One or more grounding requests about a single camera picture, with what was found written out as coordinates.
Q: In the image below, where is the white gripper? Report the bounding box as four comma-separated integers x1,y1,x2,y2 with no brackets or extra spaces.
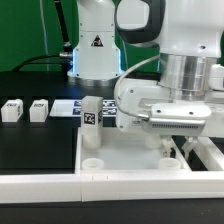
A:
114,79,224,159

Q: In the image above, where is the white square tabletop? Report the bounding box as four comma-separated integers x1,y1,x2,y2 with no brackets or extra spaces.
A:
74,126,194,174

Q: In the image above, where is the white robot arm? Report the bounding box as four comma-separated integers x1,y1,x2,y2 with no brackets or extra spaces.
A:
114,0,224,140

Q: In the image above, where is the white marker sheet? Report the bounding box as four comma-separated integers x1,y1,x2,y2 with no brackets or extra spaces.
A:
50,99,117,117

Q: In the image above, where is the white L-shaped obstacle wall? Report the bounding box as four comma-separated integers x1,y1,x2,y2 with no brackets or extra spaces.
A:
0,138,224,203

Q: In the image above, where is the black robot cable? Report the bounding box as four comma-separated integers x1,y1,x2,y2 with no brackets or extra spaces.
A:
11,0,74,72

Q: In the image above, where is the white cable on wall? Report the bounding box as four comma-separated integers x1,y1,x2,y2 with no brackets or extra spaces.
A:
39,0,50,72

